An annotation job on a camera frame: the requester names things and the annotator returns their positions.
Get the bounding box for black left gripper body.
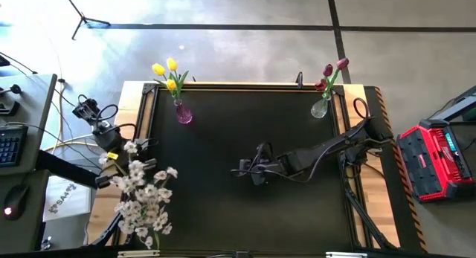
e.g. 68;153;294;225
110;137;146;178

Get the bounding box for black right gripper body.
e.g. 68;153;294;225
251;152;299;177

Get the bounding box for green stems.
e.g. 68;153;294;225
113;200;174;251

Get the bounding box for yellow artificial tulip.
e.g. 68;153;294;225
151;62;179;103
166;57;187;103
154;78;190;103

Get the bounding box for dark red artificial tulip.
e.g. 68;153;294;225
323;57;350;101
314;78;330;101
321;63;335;101

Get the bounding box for pink glass vase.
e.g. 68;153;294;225
173;99;194;125

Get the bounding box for clear glass vase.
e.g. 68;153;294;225
310;95;331;120

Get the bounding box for white paper sign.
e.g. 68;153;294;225
42;175;93;222

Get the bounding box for grey desk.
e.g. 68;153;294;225
0;72;60;254

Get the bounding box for white label strip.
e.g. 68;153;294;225
325;251;368;258
117;249;161;258

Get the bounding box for black keyboard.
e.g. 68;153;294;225
0;125;30;169

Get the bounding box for black desk device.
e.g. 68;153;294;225
0;83;22;117

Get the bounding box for black computer mouse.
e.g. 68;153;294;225
1;183;30;222

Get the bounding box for black tripod stand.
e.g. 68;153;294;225
60;0;112;42

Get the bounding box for black hazard striped mat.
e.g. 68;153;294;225
363;85;429;254

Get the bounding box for red black toolbox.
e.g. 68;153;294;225
395;117;476;204

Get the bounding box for yellow cable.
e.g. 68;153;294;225
43;79;100;155

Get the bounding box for black table frame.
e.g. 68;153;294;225
132;81;373;254

